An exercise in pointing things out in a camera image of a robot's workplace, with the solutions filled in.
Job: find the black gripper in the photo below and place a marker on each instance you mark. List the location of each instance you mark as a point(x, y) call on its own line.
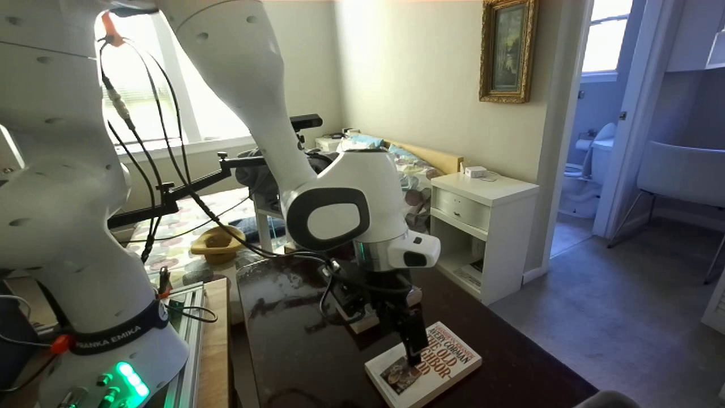
point(367, 300)

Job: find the white paperback book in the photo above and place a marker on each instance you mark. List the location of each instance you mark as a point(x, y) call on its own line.
point(445, 363)

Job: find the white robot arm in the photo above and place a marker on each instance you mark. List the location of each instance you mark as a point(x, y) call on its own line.
point(55, 210)

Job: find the white nightstand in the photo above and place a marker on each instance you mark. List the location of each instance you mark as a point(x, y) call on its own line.
point(484, 227)

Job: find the bed with patterned cover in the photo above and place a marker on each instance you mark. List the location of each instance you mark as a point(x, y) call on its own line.
point(417, 167)

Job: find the wooden board base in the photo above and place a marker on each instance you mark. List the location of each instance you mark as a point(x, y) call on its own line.
point(213, 375)

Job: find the yellow bowl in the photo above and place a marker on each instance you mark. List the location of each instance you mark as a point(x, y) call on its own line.
point(218, 246)

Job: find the gold framed picture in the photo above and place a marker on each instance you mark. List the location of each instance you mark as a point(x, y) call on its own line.
point(509, 51)

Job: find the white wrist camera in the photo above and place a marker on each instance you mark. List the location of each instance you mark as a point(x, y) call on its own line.
point(414, 249)

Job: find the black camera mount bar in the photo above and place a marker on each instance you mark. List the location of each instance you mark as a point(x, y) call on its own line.
point(228, 169)

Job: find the aluminium rail frame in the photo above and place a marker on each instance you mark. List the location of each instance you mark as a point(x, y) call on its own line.
point(185, 319)

